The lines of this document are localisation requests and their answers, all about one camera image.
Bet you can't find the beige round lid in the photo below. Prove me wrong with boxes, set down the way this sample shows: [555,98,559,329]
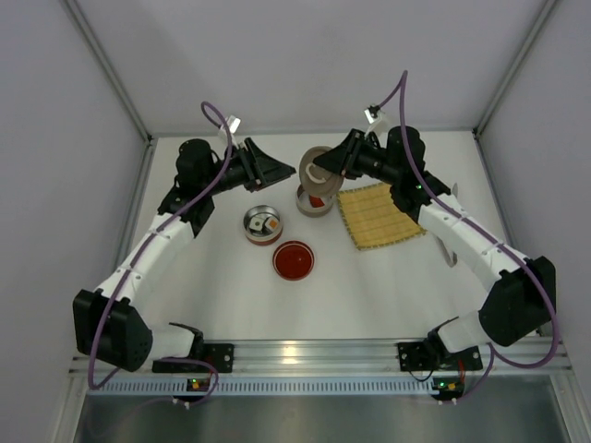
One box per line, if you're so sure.
[298,146,344,198]

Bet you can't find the red food piece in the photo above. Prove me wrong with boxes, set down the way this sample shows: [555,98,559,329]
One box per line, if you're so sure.
[308,196,325,208]

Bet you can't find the orange sushi roll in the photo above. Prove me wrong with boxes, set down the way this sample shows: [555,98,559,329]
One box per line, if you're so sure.
[264,217,281,233]

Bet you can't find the steel tongs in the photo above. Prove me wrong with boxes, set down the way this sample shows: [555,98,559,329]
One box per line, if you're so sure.
[438,182,461,268]

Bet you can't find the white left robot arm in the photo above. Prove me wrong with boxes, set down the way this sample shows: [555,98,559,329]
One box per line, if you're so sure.
[73,138,296,372]

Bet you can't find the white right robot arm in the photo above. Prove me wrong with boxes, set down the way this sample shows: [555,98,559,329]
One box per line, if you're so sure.
[299,126,558,365]

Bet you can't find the beige steel container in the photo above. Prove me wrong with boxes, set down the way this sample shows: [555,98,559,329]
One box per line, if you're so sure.
[295,186,334,218]

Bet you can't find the red steel container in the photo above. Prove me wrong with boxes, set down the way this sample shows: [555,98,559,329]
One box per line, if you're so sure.
[243,205,283,246]

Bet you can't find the bamboo mat tray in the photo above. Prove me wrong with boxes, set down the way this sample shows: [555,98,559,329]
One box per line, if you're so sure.
[337,183,426,251]

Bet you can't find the red round lid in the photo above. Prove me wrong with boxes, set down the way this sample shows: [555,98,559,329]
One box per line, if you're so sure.
[271,240,316,281]

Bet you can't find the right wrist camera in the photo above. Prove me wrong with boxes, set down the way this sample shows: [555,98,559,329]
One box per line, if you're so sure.
[364,104,391,137]

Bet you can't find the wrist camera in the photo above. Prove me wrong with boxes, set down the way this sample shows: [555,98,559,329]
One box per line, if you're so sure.
[364,104,391,137]
[218,115,241,147]

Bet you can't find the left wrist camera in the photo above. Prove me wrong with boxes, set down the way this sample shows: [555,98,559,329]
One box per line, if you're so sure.
[218,115,241,147]

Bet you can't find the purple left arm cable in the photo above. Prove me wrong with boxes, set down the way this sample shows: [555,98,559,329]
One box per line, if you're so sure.
[87,101,241,407]

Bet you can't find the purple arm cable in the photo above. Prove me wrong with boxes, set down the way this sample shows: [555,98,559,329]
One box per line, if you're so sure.
[376,69,561,405]
[87,101,241,407]

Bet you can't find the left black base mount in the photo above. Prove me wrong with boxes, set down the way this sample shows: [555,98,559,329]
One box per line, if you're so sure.
[151,341,235,374]

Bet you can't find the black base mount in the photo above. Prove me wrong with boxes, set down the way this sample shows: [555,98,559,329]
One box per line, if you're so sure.
[396,341,484,373]
[151,341,235,374]

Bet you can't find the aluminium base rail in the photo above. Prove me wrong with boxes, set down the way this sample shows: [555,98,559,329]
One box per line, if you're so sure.
[67,337,573,377]

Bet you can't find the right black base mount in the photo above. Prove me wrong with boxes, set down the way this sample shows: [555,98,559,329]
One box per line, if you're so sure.
[396,341,484,373]

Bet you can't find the slotted cable duct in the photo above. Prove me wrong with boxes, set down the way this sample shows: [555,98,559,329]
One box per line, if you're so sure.
[89,377,462,397]

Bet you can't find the left aluminium frame post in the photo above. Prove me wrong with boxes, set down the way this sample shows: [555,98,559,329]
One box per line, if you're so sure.
[60,0,152,144]

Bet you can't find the aluminium frame post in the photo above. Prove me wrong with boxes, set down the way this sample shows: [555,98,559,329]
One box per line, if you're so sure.
[472,0,561,141]
[60,0,152,144]

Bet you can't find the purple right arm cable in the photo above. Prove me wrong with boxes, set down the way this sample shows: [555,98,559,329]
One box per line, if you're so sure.
[376,69,561,405]

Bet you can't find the right aluminium frame post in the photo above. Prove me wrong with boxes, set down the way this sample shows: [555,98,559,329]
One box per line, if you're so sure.
[472,0,561,141]

